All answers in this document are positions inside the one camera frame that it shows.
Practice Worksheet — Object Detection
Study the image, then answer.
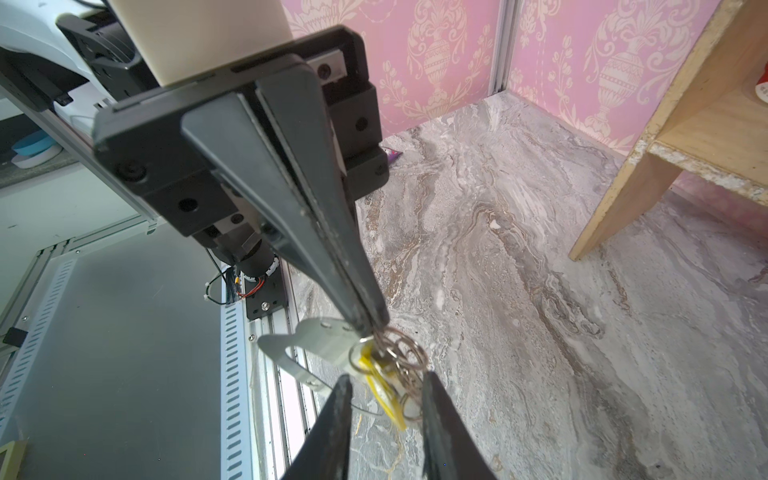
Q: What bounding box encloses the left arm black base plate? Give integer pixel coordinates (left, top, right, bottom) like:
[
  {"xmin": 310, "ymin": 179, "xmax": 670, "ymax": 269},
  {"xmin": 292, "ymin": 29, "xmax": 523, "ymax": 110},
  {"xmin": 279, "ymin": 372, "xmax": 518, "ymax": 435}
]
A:
[{"xmin": 203, "ymin": 239, "xmax": 290, "ymax": 322}]

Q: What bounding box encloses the silver metal keyring bottle opener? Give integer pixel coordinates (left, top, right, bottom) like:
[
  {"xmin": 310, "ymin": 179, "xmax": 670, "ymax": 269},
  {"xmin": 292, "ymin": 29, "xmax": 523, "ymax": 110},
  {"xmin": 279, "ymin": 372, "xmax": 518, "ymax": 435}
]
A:
[{"xmin": 257, "ymin": 317, "xmax": 429, "ymax": 426}]

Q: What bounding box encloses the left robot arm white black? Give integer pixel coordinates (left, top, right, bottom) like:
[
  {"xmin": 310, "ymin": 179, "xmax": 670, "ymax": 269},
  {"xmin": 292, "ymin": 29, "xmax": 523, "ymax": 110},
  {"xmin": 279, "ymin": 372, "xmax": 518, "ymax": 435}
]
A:
[{"xmin": 1, "ymin": 1, "xmax": 390, "ymax": 337}]

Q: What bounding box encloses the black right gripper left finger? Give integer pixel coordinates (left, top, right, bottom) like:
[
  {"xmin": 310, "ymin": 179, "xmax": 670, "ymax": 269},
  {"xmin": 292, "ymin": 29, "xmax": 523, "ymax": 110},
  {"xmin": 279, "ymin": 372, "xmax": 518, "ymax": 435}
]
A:
[{"xmin": 283, "ymin": 374, "xmax": 353, "ymax": 480}]

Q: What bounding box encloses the purple Fox's candy bag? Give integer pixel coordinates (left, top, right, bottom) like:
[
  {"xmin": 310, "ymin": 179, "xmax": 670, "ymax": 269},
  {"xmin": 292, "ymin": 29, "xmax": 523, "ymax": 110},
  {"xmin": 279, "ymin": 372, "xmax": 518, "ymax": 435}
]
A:
[{"xmin": 383, "ymin": 147, "xmax": 402, "ymax": 165}]

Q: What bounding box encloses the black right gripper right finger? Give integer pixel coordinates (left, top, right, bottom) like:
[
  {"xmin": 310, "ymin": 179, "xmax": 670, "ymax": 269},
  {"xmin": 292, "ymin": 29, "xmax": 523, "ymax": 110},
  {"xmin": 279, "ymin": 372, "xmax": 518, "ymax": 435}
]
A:
[{"xmin": 422, "ymin": 371, "xmax": 496, "ymax": 479}]

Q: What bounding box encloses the small jar red label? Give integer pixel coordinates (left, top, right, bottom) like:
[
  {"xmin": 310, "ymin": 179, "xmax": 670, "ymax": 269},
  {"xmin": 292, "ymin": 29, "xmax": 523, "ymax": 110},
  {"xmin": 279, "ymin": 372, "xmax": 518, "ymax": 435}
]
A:
[{"xmin": 754, "ymin": 64, "xmax": 768, "ymax": 104}]

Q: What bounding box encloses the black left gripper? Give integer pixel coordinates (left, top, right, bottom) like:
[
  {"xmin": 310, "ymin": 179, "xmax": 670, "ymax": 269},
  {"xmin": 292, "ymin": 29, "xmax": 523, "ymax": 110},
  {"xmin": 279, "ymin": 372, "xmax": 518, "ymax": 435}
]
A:
[{"xmin": 94, "ymin": 26, "xmax": 390, "ymax": 330}]

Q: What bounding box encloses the wooden two-tier shelf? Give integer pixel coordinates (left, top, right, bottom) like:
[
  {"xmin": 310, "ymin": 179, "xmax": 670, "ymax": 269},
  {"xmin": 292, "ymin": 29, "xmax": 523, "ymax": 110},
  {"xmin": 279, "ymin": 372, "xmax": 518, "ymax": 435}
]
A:
[{"xmin": 569, "ymin": 1, "xmax": 767, "ymax": 261}]

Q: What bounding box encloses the key with yellow tag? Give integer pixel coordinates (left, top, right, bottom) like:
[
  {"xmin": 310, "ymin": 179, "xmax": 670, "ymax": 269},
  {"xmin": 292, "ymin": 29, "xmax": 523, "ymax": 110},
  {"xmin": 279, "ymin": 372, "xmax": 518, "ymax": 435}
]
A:
[{"xmin": 357, "ymin": 341, "xmax": 407, "ymax": 431}]

